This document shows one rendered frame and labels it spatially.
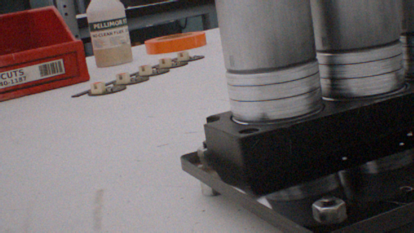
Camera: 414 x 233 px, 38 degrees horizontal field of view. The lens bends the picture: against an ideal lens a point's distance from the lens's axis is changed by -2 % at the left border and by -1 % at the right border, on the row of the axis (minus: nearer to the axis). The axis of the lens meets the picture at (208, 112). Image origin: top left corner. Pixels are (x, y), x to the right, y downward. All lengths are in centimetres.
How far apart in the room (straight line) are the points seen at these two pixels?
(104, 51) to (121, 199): 36
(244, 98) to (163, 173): 5
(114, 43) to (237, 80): 38
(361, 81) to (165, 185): 7
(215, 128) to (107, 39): 38
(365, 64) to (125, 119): 15
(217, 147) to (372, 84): 4
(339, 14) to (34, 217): 10
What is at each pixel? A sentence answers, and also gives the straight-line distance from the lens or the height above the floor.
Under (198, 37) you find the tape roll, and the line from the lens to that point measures 57.
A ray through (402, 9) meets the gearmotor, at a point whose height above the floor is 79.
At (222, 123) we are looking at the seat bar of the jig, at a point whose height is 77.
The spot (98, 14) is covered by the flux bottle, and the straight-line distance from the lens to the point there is 53.
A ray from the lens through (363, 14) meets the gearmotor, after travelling 16.
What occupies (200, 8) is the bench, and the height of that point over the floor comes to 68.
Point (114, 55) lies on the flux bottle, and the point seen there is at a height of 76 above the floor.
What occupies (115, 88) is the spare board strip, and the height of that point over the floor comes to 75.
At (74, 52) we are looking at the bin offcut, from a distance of 45.
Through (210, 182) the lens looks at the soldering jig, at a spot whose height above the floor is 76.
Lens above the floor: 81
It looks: 12 degrees down
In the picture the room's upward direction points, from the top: 9 degrees counter-clockwise
